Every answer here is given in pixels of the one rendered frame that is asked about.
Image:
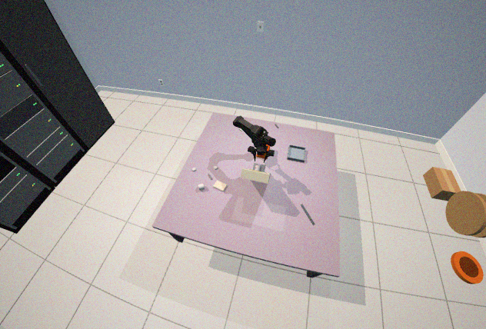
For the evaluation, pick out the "beige service panel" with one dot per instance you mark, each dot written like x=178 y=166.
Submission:
x=255 y=175

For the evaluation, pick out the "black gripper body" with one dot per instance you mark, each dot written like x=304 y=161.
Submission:
x=253 y=149

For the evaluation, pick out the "beige flat block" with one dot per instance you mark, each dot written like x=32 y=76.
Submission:
x=220 y=185

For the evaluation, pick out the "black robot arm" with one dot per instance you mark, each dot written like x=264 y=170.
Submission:
x=256 y=133

